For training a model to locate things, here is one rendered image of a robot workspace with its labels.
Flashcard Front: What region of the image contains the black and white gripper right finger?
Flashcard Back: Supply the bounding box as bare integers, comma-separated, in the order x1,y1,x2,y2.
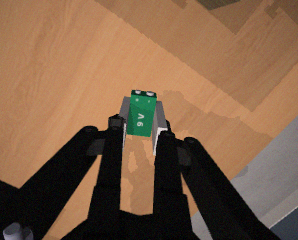
152,101,281,240

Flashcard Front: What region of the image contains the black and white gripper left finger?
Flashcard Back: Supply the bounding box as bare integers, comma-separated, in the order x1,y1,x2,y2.
0,96,130,240

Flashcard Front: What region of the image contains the wooden drawer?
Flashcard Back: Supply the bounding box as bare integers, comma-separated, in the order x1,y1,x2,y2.
197,0,242,10

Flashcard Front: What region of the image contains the green 9v battery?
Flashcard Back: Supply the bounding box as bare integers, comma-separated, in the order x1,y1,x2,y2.
127,90,157,137

